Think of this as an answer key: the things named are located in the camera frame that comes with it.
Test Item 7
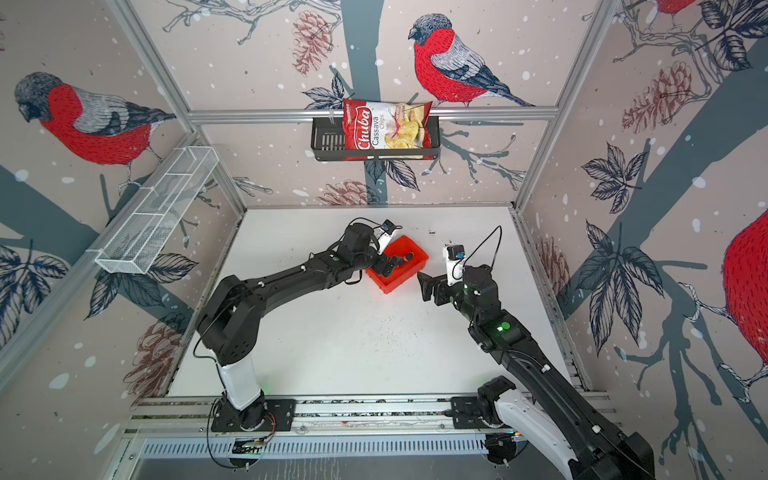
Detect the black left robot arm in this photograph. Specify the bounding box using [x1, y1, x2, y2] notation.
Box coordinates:
[196, 217, 428, 432]

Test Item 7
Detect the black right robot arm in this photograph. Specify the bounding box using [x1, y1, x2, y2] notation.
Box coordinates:
[417, 265, 655, 479]

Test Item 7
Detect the red plastic bin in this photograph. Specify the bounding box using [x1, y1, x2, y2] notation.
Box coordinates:
[366, 236, 429, 294]

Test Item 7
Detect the red cassava chips bag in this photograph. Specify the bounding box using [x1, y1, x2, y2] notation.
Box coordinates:
[343, 99, 432, 148]

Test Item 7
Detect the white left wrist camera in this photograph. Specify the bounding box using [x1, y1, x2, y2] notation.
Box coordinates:
[375, 220, 402, 254]

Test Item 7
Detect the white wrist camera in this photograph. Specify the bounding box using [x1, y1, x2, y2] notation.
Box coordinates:
[375, 220, 402, 254]
[443, 244, 466, 286]

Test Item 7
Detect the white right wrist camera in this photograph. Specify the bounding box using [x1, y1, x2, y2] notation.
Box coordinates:
[443, 244, 466, 286]

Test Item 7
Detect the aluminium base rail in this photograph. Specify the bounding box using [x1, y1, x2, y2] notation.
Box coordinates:
[122, 392, 619, 463]

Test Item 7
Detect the black wire wall basket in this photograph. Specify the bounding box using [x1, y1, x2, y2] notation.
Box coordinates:
[310, 116, 441, 161]

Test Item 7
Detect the aluminium horizontal wall bar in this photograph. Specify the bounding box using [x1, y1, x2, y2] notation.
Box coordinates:
[185, 106, 560, 126]

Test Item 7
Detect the clear plastic wall shelf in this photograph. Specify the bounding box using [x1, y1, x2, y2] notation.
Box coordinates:
[95, 146, 219, 274]

